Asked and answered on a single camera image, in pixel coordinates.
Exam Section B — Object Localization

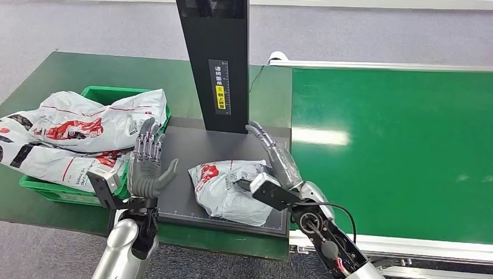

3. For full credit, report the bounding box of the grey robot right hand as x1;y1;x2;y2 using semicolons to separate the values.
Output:
245;120;305;191

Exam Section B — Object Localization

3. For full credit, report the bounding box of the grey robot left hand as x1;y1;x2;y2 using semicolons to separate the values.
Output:
127;117;180;199

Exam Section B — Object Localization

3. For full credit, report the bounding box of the small grey poly mailer package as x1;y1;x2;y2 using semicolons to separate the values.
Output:
188;159;277;227

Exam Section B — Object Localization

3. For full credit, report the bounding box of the large white red-printed mailer package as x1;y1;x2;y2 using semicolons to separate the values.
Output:
0;88;168;154

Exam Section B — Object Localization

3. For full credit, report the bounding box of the white mailer package with black patches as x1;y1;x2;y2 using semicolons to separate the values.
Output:
0;128;134;194

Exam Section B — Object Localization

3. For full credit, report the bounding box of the green conveyor belt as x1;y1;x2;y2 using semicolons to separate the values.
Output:
290;67;493;246

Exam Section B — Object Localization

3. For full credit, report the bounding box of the green plastic crate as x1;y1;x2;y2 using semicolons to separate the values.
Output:
19;85;173;208

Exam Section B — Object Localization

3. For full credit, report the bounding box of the ruler label with yellow sign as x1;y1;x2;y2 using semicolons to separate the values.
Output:
208;59;232;117

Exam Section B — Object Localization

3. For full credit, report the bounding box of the black scanner column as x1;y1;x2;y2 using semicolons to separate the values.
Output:
175;0;251;135

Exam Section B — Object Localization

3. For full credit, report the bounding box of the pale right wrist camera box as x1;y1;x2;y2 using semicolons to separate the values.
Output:
236;172;302;212

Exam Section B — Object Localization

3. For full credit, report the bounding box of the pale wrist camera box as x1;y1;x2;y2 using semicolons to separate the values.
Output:
86;165;125;211
236;172;302;212

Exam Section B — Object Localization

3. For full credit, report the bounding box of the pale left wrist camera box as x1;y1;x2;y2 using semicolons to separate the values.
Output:
86;165;125;211

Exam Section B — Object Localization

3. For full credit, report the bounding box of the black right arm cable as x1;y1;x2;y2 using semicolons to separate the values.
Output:
292;202;358;246

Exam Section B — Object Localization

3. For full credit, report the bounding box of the thin black scanner cable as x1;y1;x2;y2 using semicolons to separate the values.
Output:
248;64;267;94

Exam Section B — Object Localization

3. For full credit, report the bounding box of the silver conveyor side rail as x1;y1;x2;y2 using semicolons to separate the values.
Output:
267;51;493;73
288;229;493;279

